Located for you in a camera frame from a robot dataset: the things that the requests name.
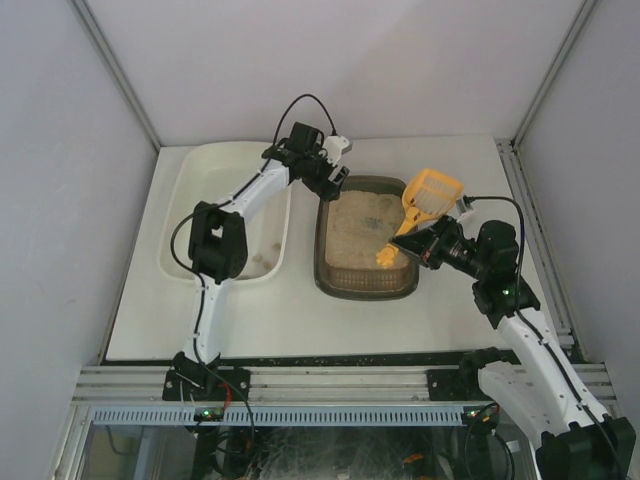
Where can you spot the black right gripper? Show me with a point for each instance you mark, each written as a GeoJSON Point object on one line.
{"type": "Point", "coordinates": [431, 248]}

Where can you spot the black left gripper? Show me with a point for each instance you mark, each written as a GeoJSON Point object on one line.
{"type": "Point", "coordinates": [325, 177]}

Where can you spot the yellow litter scoop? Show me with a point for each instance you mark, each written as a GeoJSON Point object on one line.
{"type": "Point", "coordinates": [428, 196]}

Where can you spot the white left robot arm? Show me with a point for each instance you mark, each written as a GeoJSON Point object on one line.
{"type": "Point", "coordinates": [211, 242]}

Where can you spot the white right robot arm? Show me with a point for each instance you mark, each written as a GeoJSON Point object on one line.
{"type": "Point", "coordinates": [573, 434]}

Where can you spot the dark brown litter box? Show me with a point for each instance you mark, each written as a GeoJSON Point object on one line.
{"type": "Point", "coordinates": [349, 233]}

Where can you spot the white plastic bin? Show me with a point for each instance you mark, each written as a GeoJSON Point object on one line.
{"type": "Point", "coordinates": [209, 173]}

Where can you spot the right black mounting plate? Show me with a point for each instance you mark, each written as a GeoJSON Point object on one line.
{"type": "Point", "coordinates": [447, 385]}

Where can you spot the black mounting plate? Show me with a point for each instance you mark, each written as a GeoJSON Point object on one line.
{"type": "Point", "coordinates": [233, 383]}
{"type": "Point", "coordinates": [447, 385]}

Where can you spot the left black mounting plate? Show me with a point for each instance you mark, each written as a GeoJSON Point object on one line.
{"type": "Point", "coordinates": [233, 383]}

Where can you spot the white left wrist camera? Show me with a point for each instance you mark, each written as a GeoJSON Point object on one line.
{"type": "Point", "coordinates": [335, 147]}

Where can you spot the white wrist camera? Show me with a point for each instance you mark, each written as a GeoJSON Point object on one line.
{"type": "Point", "coordinates": [335, 147]}
{"type": "Point", "coordinates": [463, 209]}

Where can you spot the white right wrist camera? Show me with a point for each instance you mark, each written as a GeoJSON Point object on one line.
{"type": "Point", "coordinates": [463, 209]}

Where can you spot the right side aluminium rail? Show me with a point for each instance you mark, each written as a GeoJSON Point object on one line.
{"type": "Point", "coordinates": [556, 301]}

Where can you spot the right aluminium frame post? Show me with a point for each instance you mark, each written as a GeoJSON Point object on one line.
{"type": "Point", "coordinates": [563, 53]}

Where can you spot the aluminium frame post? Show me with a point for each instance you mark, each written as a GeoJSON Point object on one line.
{"type": "Point", "coordinates": [563, 53]}
{"type": "Point", "coordinates": [99, 41]}

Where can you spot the grey slotted cable duct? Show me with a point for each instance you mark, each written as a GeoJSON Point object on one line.
{"type": "Point", "coordinates": [290, 416]}

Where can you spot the left aluminium frame post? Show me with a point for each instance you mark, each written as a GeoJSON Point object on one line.
{"type": "Point", "coordinates": [99, 41]}

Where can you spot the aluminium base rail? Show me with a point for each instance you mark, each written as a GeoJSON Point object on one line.
{"type": "Point", "coordinates": [144, 385]}

